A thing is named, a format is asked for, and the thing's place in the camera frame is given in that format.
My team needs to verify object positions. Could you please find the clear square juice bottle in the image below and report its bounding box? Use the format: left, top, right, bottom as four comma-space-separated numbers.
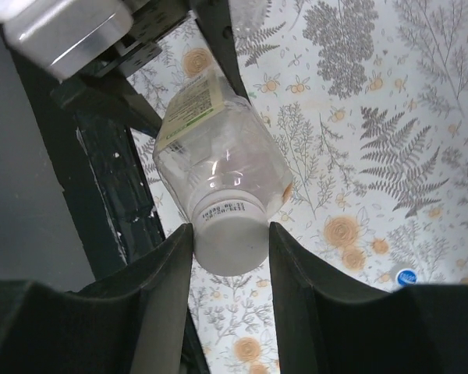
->
153, 69, 293, 219

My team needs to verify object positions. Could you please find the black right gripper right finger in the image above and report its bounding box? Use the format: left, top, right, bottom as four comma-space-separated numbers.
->
269, 222, 468, 373

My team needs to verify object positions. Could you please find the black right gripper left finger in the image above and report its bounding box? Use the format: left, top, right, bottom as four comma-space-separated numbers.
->
0, 224, 193, 373

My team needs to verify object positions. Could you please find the white bottle cap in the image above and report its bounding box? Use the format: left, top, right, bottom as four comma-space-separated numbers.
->
192, 189, 269, 277

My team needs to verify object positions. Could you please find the blue cap near shelf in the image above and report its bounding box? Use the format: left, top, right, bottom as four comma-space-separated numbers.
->
390, 263, 418, 288

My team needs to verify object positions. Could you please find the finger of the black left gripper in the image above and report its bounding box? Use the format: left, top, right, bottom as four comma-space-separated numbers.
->
51, 81, 161, 135
187, 0, 249, 100

